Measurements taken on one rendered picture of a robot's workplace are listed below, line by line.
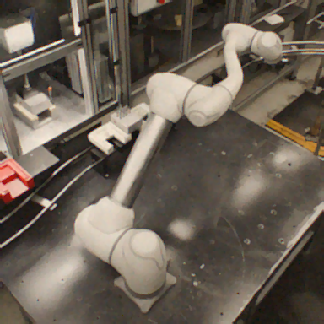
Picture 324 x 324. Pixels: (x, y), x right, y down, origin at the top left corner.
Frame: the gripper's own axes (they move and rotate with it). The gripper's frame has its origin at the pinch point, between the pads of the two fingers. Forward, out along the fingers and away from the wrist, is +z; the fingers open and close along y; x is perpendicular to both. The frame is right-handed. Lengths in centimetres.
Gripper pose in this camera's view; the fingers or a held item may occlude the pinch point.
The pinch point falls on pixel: (277, 69)
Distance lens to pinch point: 231.5
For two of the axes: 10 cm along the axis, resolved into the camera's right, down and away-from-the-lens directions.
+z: 3.2, 2.1, 9.2
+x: -0.5, 9.8, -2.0
